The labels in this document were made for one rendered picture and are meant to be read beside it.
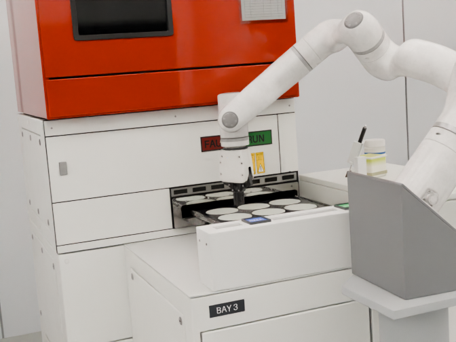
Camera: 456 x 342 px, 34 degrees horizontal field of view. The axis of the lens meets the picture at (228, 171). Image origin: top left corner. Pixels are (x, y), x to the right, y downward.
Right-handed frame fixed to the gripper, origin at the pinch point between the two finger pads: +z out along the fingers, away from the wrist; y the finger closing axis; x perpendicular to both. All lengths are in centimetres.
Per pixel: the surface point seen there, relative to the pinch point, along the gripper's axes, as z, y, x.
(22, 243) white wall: 39, -169, 33
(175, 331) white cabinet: 25, 13, -44
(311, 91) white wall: -22, -94, 178
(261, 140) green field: -14.8, -7.4, 22.0
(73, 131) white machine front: -24, -35, -31
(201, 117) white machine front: -24.2, -16.8, 4.5
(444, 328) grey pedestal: 23, 71, -15
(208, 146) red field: -14.6, -15.9, 5.6
